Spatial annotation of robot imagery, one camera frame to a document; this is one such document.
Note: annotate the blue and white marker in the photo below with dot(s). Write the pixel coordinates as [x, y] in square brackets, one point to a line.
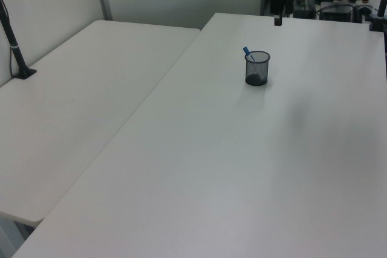
[246, 50]

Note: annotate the black mesh pen cup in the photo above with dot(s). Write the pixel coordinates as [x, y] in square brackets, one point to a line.
[257, 74]

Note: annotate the white side table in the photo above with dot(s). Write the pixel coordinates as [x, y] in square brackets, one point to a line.
[75, 104]

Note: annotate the black case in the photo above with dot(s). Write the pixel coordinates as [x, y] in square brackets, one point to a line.
[303, 8]

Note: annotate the black equipment box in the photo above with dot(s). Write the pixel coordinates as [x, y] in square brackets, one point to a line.
[335, 13]

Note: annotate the white desk device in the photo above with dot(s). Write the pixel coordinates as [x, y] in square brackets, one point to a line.
[364, 8]

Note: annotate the black camera pole with base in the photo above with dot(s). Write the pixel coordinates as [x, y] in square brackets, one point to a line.
[15, 51]

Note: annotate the black clamped camera pole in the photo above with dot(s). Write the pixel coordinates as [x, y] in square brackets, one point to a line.
[381, 7]

